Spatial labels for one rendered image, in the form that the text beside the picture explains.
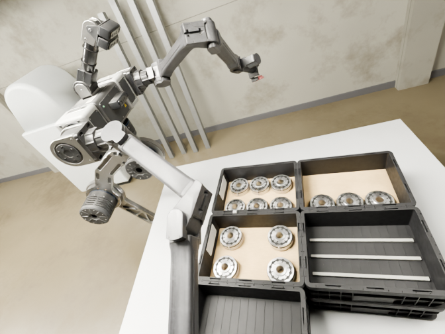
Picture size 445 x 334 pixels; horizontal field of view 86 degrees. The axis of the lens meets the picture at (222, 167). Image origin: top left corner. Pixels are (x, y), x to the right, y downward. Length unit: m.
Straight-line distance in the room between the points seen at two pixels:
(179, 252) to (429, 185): 1.23
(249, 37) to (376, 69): 1.50
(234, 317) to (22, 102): 2.77
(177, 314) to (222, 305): 0.50
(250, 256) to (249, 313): 0.21
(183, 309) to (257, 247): 0.60
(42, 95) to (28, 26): 0.94
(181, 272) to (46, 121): 2.75
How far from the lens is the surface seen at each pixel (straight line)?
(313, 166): 1.26
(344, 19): 3.08
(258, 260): 1.07
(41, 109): 3.07
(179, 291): 0.57
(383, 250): 1.09
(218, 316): 1.04
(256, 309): 1.01
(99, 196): 1.64
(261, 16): 2.89
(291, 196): 1.22
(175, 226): 0.56
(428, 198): 1.44
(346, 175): 1.30
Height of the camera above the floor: 1.78
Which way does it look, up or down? 40 degrees down
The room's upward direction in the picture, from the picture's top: 24 degrees counter-clockwise
